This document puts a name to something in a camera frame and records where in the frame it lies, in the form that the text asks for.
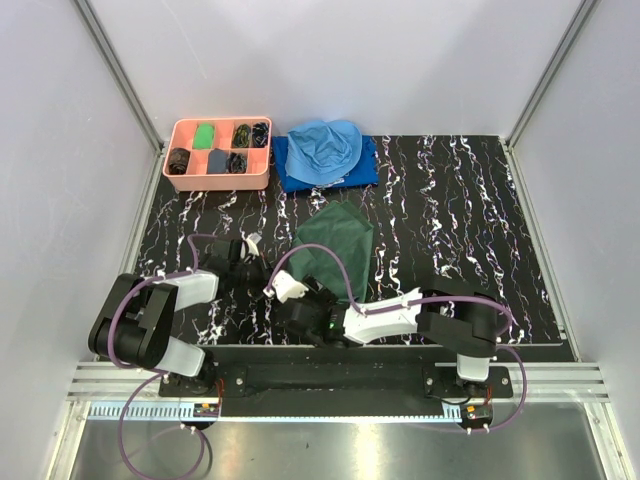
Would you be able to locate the dark green cloth napkin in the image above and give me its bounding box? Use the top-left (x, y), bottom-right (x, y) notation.
top-left (288, 201), bottom-right (374, 302)

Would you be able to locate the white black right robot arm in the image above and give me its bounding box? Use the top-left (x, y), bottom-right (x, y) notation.
top-left (274, 273), bottom-right (514, 397)

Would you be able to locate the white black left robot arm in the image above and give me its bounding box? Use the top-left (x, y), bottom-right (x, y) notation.
top-left (88, 233), bottom-right (271, 396)

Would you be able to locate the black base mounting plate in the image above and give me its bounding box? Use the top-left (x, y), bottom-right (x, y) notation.
top-left (159, 345), bottom-right (513, 422)

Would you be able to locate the black patterned rolled sock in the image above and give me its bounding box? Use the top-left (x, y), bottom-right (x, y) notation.
top-left (226, 152), bottom-right (248, 174)

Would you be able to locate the grey folded cloth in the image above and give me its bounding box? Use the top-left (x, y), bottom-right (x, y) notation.
top-left (207, 149), bottom-right (228, 175)

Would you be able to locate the pink compartment tray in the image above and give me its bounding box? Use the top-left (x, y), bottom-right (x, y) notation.
top-left (162, 117), bottom-right (272, 192)

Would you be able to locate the black yellow rolled sock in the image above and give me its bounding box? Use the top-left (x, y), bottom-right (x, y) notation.
top-left (232, 123), bottom-right (251, 149)

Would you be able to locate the dark rolled sock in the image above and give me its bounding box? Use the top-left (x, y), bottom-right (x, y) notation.
top-left (166, 147), bottom-right (191, 175)

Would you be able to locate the light blue bucket hat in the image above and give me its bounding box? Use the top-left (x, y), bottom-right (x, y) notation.
top-left (285, 120), bottom-right (363, 186)

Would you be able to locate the black blue rolled sock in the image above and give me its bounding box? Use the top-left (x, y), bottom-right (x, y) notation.
top-left (251, 122), bottom-right (270, 148)

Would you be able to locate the green rolled cloth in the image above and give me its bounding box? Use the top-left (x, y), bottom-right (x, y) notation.
top-left (192, 123), bottom-right (215, 150)

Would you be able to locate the blue folded cloth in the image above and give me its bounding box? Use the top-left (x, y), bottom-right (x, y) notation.
top-left (271, 136), bottom-right (379, 193)

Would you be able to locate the black marble pattern mat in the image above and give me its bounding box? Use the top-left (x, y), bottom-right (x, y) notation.
top-left (132, 135), bottom-right (563, 345)

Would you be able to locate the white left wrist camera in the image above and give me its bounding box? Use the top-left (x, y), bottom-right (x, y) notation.
top-left (241, 232), bottom-right (262, 261)

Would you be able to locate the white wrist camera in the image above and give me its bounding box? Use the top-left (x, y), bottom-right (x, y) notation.
top-left (263, 270), bottom-right (309, 303)
top-left (241, 232), bottom-right (262, 261)

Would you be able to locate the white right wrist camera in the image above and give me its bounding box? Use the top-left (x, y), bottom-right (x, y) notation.
top-left (263, 270), bottom-right (309, 303)

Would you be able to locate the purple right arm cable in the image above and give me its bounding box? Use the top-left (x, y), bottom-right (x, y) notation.
top-left (269, 243), bottom-right (529, 434)

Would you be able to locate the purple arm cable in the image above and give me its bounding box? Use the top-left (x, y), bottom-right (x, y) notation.
top-left (107, 232), bottom-right (251, 479)
top-left (269, 243), bottom-right (529, 434)

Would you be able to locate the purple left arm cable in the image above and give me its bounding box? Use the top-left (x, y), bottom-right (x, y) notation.
top-left (107, 232), bottom-right (251, 479)

